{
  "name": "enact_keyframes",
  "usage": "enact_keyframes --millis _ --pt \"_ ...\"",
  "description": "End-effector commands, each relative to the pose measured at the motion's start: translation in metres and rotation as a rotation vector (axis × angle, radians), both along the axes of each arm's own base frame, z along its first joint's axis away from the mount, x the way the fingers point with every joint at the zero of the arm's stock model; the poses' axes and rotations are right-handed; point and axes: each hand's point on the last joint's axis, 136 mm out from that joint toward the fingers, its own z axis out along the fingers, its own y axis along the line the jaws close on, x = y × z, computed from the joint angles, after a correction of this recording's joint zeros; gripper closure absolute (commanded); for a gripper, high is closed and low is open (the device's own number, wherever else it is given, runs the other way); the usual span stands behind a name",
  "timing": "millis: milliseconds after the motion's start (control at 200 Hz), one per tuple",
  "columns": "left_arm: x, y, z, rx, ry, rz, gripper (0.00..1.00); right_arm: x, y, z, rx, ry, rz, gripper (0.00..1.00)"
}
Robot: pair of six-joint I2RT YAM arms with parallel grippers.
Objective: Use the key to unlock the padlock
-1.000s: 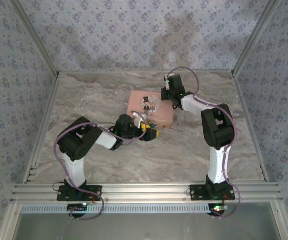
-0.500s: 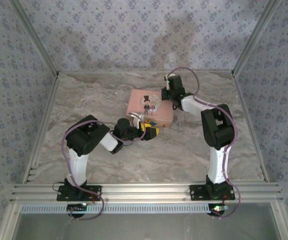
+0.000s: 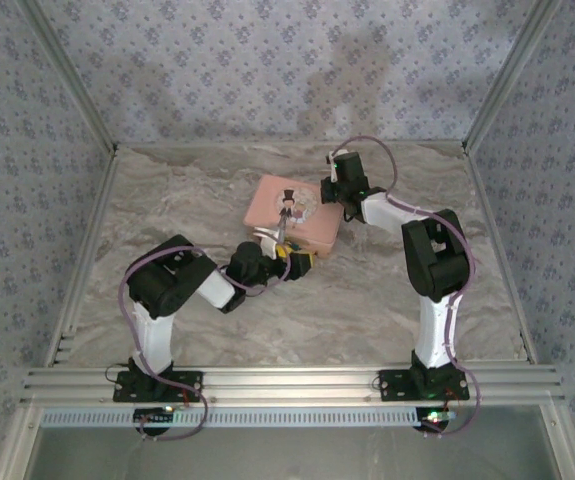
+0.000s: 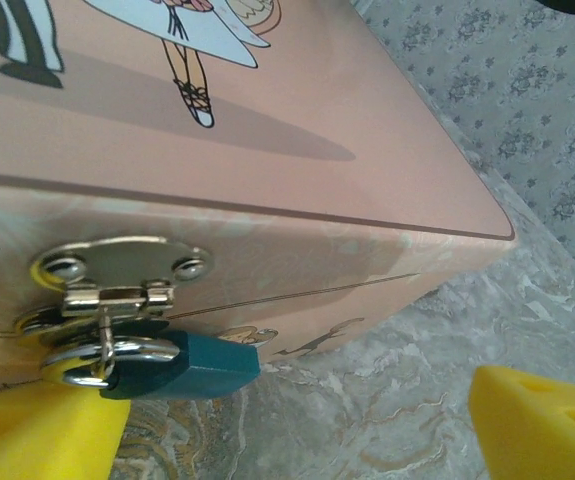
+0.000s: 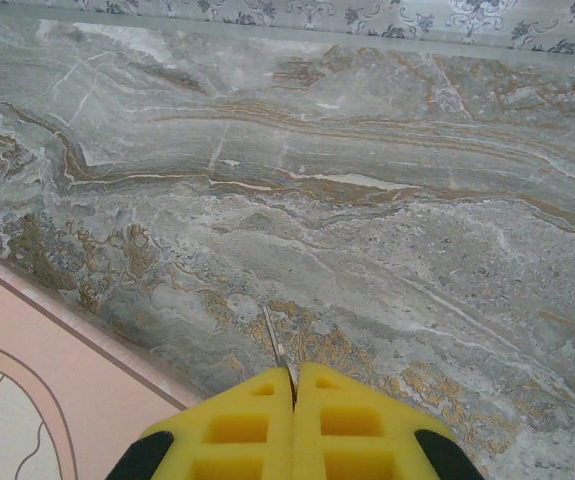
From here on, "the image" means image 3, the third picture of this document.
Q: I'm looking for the pink tin box with cartoon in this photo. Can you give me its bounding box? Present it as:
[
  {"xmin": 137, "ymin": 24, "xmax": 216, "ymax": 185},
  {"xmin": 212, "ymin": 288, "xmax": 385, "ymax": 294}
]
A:
[{"xmin": 242, "ymin": 173, "xmax": 345, "ymax": 260}]

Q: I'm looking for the left controller board with LED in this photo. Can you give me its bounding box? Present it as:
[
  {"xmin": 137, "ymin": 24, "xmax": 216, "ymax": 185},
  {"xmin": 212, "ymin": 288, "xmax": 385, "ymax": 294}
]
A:
[{"xmin": 133, "ymin": 406, "xmax": 177, "ymax": 427}]

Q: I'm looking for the controller board with led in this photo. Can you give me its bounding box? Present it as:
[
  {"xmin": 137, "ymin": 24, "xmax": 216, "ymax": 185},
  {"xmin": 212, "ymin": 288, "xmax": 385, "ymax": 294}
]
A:
[
  {"xmin": 415, "ymin": 407, "xmax": 457, "ymax": 432},
  {"xmin": 133, "ymin": 406, "xmax": 177, "ymax": 427}
]

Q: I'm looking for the right controller board with LED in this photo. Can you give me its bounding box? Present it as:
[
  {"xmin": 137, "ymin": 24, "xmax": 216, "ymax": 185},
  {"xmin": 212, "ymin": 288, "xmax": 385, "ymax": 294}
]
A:
[{"xmin": 415, "ymin": 407, "xmax": 457, "ymax": 432}]

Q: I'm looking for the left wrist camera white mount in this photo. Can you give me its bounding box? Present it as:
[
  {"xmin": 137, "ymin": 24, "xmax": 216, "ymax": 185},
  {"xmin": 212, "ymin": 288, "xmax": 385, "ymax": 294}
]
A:
[{"xmin": 251, "ymin": 226, "xmax": 282, "ymax": 257}]

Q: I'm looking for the purple cable along right arm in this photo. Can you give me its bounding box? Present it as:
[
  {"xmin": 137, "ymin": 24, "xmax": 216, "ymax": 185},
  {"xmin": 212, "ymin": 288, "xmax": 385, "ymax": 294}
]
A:
[{"xmin": 328, "ymin": 134, "xmax": 484, "ymax": 401}]

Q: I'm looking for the purple cable along arm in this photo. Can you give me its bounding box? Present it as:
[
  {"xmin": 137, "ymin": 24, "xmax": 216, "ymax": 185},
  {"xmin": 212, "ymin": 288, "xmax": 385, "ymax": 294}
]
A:
[
  {"xmin": 118, "ymin": 244, "xmax": 297, "ymax": 387},
  {"xmin": 328, "ymin": 134, "xmax": 484, "ymax": 401}
]

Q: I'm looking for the aluminium profile mounting rail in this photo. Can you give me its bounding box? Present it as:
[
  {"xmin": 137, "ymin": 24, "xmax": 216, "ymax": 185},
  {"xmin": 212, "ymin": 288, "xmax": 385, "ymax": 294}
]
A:
[{"xmin": 18, "ymin": 364, "xmax": 566, "ymax": 404}]

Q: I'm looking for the purple cable along left arm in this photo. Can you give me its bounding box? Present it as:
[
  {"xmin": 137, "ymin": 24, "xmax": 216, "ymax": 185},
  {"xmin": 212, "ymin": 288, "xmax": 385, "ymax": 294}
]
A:
[{"xmin": 118, "ymin": 244, "xmax": 297, "ymax": 387}]

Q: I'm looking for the red wire at left base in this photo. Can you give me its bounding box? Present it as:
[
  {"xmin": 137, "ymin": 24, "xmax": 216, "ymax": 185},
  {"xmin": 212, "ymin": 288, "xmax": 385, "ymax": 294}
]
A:
[{"xmin": 172, "ymin": 383, "xmax": 204, "ymax": 407}]

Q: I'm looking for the red wire at base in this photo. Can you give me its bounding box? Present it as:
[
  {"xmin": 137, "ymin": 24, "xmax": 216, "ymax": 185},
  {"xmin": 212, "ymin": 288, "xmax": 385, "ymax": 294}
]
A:
[
  {"xmin": 442, "ymin": 386, "xmax": 469, "ymax": 410},
  {"xmin": 172, "ymin": 383, "xmax": 204, "ymax": 407}
]

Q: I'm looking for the purple cable at left base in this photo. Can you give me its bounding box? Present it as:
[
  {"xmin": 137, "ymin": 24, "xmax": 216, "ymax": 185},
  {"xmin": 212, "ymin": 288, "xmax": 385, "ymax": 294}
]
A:
[{"xmin": 136, "ymin": 383, "xmax": 209, "ymax": 442}]

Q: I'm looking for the purple cable at base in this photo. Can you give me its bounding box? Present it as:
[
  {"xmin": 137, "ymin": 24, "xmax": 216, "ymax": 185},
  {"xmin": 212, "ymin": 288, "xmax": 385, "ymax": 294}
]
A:
[
  {"xmin": 136, "ymin": 383, "xmax": 209, "ymax": 442},
  {"xmin": 422, "ymin": 374, "xmax": 484, "ymax": 439}
]

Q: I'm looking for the white slotted cable duct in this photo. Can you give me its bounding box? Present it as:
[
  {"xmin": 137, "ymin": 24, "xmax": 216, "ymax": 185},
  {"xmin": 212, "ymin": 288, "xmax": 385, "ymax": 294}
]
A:
[{"xmin": 40, "ymin": 406, "xmax": 459, "ymax": 429}]

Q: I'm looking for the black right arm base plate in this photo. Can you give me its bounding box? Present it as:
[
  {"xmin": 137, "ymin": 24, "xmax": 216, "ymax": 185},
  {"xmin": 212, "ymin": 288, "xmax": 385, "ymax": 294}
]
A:
[{"xmin": 377, "ymin": 369, "xmax": 470, "ymax": 403}]

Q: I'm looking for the aluminium table edge rail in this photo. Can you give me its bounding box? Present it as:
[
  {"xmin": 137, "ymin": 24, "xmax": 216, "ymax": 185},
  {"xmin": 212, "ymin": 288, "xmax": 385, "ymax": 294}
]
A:
[
  {"xmin": 45, "ymin": 148, "xmax": 120, "ymax": 367},
  {"xmin": 465, "ymin": 148, "xmax": 539, "ymax": 365}
]

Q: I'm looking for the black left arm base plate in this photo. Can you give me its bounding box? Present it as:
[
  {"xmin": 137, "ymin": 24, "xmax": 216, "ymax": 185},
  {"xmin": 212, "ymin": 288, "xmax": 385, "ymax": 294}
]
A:
[{"xmin": 112, "ymin": 370, "xmax": 205, "ymax": 403}]

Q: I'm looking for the aluminium frame post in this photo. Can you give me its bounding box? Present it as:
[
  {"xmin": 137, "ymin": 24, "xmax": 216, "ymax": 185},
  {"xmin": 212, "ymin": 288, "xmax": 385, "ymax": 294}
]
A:
[
  {"xmin": 462, "ymin": 0, "xmax": 564, "ymax": 153},
  {"xmin": 20, "ymin": 0, "xmax": 120, "ymax": 153}
]

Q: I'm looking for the red wire at right base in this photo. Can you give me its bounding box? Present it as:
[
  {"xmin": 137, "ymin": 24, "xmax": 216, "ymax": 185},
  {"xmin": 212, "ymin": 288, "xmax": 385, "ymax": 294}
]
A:
[{"xmin": 442, "ymin": 386, "xmax": 469, "ymax": 410}]

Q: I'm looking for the purple cable at right base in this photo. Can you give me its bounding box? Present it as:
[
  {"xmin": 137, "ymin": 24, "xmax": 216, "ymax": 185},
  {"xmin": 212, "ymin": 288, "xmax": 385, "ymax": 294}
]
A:
[{"xmin": 422, "ymin": 374, "xmax": 484, "ymax": 439}]

